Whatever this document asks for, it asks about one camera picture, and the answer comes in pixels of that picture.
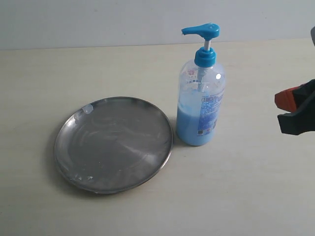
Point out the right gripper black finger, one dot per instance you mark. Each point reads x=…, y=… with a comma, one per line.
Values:
x=300, y=121

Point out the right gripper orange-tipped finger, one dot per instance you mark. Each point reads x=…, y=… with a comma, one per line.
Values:
x=291, y=99

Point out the blue soap pump bottle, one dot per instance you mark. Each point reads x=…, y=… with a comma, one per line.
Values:
x=201, y=88

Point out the round stainless steel plate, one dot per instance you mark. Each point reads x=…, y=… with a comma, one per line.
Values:
x=113, y=145

